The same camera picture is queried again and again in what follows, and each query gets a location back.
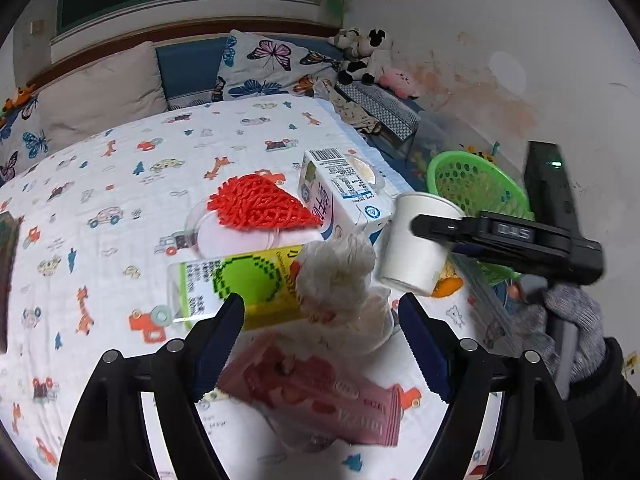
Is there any beige patterned garment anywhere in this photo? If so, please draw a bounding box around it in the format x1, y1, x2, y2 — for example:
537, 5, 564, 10
330, 92, 386, 136

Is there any white printed blanket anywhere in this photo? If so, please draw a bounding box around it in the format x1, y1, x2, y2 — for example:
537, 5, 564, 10
0, 95, 506, 480

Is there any green yellow drink carton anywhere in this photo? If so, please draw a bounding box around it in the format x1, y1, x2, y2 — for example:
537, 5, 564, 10
166, 246, 311, 332

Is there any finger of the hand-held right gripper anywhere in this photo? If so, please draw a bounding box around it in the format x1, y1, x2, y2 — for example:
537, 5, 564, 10
411, 214, 481, 247

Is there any beige pillow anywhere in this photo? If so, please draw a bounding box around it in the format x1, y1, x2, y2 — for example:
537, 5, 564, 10
37, 41, 168, 148

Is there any pink plush toy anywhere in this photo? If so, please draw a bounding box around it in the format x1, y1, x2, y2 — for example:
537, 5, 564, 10
377, 66, 423, 100

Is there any black white plush cow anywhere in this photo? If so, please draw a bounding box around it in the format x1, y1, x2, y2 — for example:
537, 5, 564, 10
337, 27, 393, 86

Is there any white blue milk carton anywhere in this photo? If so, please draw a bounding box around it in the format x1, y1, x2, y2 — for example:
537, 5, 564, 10
298, 147, 393, 243

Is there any person's right forearm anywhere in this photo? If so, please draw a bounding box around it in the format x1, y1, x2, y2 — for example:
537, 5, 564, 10
560, 337, 640, 480

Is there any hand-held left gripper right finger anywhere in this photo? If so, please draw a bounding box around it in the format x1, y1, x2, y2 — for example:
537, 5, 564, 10
397, 292, 586, 480

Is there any red mesh net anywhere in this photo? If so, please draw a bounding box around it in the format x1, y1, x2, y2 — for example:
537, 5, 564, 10
206, 172, 323, 233

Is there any pink snack packet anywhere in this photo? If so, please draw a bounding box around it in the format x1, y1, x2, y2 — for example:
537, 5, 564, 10
217, 335, 406, 448

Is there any checkered folded cloth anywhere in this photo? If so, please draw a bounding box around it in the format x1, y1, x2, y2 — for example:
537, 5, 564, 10
335, 81, 421, 143

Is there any small butterfly print pillow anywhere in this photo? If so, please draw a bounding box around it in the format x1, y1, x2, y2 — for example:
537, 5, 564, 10
0, 95, 51, 186

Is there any grey white plush toy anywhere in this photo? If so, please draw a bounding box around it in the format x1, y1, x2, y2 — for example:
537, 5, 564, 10
327, 27, 363, 58

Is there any yellow toy vehicle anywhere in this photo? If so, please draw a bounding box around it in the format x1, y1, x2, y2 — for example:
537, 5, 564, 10
460, 144, 501, 166

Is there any clear round plastic lid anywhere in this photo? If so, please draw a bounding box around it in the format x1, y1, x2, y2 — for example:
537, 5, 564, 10
184, 200, 326, 261

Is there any person's right hand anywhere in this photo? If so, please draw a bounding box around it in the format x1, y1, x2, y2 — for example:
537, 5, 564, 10
515, 284, 606, 386

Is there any white plastic bag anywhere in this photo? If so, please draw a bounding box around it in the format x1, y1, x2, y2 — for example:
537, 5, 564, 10
295, 236, 377, 326

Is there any large butterfly print pillow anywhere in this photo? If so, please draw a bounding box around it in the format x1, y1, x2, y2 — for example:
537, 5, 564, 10
215, 30, 346, 103

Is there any white paper cup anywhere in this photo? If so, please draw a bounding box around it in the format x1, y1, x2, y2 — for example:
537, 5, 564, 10
378, 192, 466, 297

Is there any orange plush toy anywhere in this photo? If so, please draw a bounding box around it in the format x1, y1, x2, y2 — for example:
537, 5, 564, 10
2, 85, 38, 111

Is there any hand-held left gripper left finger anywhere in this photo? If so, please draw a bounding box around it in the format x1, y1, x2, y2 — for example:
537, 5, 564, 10
56, 292, 246, 480

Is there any green plastic basket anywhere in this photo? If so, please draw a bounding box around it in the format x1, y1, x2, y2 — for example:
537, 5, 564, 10
426, 151, 532, 286

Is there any blue headboard cushion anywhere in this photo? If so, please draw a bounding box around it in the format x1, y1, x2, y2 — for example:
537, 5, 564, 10
155, 37, 231, 111

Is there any clear plastic bag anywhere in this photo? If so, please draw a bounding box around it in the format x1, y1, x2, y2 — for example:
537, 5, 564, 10
320, 287, 398, 356

